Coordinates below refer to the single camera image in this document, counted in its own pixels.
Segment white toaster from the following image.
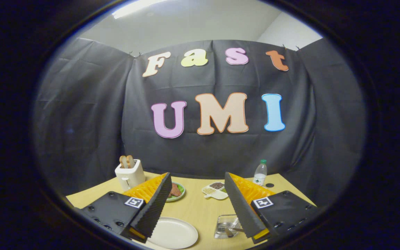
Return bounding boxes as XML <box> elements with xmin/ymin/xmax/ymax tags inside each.
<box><xmin>115</xmin><ymin>159</ymin><xmax>146</xmax><ymax>191</ymax></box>

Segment brown meat piece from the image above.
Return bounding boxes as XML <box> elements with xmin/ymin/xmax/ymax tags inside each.
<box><xmin>168</xmin><ymin>183</ymin><xmax>182</xmax><ymax>198</ymax></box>

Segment metal wire cutlery rack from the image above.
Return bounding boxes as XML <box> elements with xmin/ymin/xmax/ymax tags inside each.
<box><xmin>214</xmin><ymin>214</ymin><xmax>245</xmax><ymax>240</ymax></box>

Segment clear green-capped water bottle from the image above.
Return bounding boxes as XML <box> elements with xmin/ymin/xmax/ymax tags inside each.
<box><xmin>253</xmin><ymin>159</ymin><xmax>268</xmax><ymax>186</ymax></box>

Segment white divided grain dish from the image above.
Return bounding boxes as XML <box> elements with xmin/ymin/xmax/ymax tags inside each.
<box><xmin>201</xmin><ymin>181</ymin><xmax>229</xmax><ymax>200</ymax></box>

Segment pale green food plate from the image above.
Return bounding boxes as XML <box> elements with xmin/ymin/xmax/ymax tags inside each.
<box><xmin>165</xmin><ymin>182</ymin><xmax>186</xmax><ymax>202</ymax></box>

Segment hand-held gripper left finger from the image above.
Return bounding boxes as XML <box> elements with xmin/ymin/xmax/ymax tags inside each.
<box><xmin>72</xmin><ymin>172</ymin><xmax>173</xmax><ymax>244</ymax></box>

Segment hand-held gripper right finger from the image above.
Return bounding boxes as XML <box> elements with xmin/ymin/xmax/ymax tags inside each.
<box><xmin>224</xmin><ymin>171</ymin><xmax>326</xmax><ymax>244</ymax></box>

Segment large white plate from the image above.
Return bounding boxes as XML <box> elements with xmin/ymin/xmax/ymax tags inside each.
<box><xmin>147</xmin><ymin>217</ymin><xmax>199</xmax><ymax>250</ymax></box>

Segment wooden-handled metal fork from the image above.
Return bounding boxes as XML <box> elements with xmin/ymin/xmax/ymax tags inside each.
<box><xmin>221</xmin><ymin>227</ymin><xmax>245</xmax><ymax>238</ymax></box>

